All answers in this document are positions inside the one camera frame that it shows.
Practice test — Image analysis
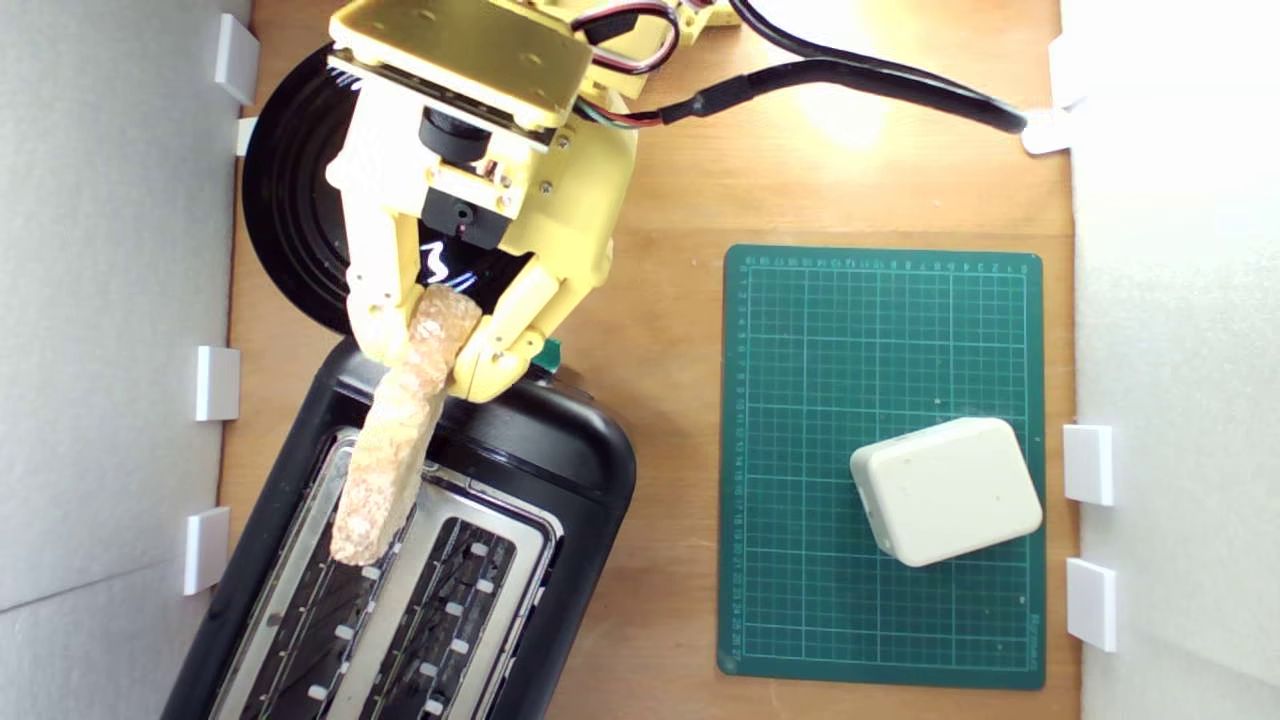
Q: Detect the brown bread slice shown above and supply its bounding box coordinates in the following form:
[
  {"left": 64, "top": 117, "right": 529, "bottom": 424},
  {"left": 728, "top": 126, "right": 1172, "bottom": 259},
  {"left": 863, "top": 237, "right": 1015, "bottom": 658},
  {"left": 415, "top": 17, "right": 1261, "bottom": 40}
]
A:
[{"left": 330, "top": 284, "right": 483, "bottom": 567}]

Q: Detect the black two-slot toaster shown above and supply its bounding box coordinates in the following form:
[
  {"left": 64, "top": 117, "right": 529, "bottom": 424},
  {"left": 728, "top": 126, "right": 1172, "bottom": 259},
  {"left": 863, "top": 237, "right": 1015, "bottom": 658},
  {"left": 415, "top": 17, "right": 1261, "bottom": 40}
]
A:
[{"left": 160, "top": 335, "right": 638, "bottom": 720}]

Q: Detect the black plate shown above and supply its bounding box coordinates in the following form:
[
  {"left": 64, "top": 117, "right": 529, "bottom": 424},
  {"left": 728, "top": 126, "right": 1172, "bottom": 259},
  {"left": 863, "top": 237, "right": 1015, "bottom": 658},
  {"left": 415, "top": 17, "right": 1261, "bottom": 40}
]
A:
[{"left": 241, "top": 45, "right": 536, "bottom": 338}]

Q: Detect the green cutting mat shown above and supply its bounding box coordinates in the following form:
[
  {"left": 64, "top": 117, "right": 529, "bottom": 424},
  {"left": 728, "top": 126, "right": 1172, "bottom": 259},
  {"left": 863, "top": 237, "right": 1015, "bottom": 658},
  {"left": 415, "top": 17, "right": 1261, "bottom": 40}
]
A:
[{"left": 717, "top": 244, "right": 1047, "bottom": 691}]

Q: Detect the white block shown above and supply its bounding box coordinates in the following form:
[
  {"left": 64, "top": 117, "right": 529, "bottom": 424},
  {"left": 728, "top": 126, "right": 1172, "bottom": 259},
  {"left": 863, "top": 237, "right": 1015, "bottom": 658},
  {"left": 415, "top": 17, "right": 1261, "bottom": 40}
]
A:
[{"left": 850, "top": 417, "right": 1044, "bottom": 569}]

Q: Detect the yellow wrist camera box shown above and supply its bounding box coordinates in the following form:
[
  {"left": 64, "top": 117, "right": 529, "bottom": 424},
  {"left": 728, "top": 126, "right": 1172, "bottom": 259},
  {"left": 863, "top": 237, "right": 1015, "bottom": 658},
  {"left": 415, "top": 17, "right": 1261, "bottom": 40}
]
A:
[{"left": 328, "top": 0, "right": 593, "bottom": 166}]

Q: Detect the black cable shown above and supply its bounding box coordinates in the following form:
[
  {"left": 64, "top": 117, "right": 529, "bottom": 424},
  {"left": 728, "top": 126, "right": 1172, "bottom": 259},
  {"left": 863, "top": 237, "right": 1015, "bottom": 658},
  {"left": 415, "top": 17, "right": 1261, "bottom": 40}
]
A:
[{"left": 575, "top": 0, "right": 1031, "bottom": 136}]

